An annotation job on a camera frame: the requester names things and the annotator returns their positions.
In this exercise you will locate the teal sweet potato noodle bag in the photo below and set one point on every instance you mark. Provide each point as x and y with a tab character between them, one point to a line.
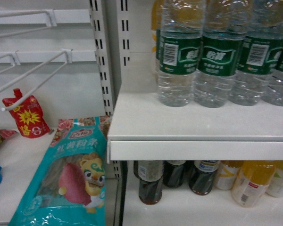
69	186

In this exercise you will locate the red sauce pouch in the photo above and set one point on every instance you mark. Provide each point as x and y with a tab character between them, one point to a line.
29	119

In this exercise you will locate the dark tea bottle blue label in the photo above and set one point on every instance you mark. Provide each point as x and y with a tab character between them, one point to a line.
202	176

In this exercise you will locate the white shelf board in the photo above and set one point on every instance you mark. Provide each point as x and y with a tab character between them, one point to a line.
144	129

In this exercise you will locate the water bottle green label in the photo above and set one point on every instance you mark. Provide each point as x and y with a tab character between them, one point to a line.
260	53
225	28
179	47

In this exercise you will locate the white slotted upright post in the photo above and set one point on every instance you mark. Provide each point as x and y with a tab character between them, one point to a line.
109	19

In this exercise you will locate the yellow bottle behind water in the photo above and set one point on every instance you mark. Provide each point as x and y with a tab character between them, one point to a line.
156	15

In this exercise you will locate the white wire display hook upper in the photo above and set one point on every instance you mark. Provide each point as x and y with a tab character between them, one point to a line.
16	22

